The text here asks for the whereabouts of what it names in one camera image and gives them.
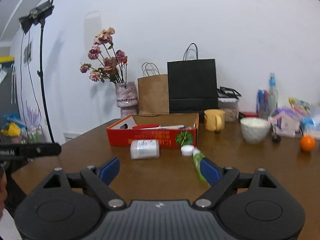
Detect green spray bottle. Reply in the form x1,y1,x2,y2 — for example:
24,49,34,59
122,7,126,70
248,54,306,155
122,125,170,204
192,147,206,182

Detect clear bottle with label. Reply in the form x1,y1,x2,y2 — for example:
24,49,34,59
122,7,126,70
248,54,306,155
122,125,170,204
130,139,160,160

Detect red and white lint brush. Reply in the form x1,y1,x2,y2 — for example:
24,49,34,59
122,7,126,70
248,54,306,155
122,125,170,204
132,124,185,130

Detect person's left hand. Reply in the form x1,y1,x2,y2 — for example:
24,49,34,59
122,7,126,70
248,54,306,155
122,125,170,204
0,173,7,218

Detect white round jar lid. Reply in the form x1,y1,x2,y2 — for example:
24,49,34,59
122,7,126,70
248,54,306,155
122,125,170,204
181,145,195,157

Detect white ceramic bowl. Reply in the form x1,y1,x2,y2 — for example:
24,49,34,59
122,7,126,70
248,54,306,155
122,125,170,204
240,118,271,144

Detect yellow ceramic mug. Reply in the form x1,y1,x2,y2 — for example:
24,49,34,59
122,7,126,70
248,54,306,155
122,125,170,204
204,109,225,133

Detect red cardboard pumpkin box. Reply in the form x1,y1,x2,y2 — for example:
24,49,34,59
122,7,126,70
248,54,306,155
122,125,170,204
106,113,199,148

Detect small red box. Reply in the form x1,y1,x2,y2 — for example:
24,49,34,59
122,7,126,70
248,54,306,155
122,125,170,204
239,111,259,119

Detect clear plastic food container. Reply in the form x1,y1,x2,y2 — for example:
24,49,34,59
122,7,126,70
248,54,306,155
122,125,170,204
217,86,242,122

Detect mottled pink vase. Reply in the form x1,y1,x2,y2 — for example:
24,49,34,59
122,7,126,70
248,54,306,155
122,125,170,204
115,81,138,119

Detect purple packaged item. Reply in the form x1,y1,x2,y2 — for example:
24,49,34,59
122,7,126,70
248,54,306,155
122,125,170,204
268,108,303,141

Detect blue soda can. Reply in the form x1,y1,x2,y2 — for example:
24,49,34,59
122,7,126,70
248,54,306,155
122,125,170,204
256,89,268,119

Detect orange fruit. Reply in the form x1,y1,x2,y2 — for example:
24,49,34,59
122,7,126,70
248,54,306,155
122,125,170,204
300,134,316,152

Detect clear glass bottle blue cap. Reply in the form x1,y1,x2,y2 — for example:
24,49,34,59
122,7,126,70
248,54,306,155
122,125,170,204
268,73,278,115

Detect black paper bag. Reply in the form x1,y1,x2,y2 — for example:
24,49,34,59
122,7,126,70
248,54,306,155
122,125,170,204
167,43,218,115

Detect brown paper bag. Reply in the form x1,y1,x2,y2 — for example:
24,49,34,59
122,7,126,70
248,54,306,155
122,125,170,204
137,62,169,116

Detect colourful snack package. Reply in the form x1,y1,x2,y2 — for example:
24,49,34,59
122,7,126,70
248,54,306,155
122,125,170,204
289,98,312,113

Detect dried pink flowers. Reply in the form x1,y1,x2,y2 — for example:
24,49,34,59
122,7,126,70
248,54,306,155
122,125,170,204
79,27,128,84

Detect studio light on stand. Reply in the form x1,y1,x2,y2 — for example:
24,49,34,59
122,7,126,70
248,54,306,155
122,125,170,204
18,0,57,144

